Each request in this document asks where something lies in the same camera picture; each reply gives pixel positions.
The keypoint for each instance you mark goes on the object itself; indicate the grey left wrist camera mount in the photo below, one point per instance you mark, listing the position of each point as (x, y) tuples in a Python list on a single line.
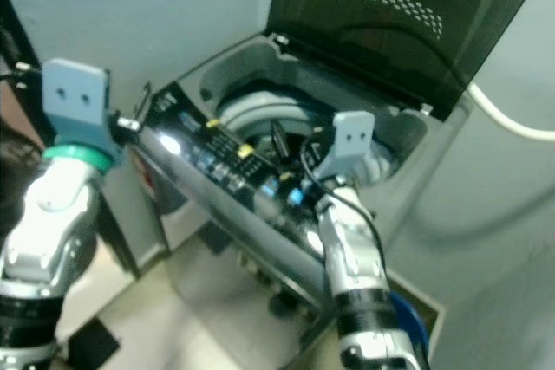
[(76, 101)]

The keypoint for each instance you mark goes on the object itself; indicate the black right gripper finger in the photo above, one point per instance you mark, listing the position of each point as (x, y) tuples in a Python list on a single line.
[(280, 139)]

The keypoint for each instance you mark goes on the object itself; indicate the dark tinted washer lid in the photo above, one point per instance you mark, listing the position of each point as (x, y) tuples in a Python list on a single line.
[(390, 15)]

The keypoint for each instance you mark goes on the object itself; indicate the grey top-load washing machine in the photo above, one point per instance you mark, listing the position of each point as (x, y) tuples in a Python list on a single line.
[(225, 214)]

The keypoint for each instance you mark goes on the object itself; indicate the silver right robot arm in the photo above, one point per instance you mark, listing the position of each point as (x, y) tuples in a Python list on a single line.
[(355, 266)]

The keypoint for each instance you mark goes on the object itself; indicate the blue bucket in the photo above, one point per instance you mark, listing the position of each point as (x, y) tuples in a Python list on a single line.
[(408, 327)]

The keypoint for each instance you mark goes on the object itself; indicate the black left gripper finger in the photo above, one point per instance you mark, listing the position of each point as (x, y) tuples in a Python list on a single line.
[(144, 97)]

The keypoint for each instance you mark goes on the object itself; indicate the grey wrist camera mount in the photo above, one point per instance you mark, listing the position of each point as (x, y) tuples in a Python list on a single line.
[(76, 101), (351, 140)]

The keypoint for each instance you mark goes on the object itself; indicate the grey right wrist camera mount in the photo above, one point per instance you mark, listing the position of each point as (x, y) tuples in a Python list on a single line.
[(351, 140)]

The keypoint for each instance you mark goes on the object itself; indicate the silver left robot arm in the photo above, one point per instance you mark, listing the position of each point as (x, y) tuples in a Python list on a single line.
[(43, 231)]

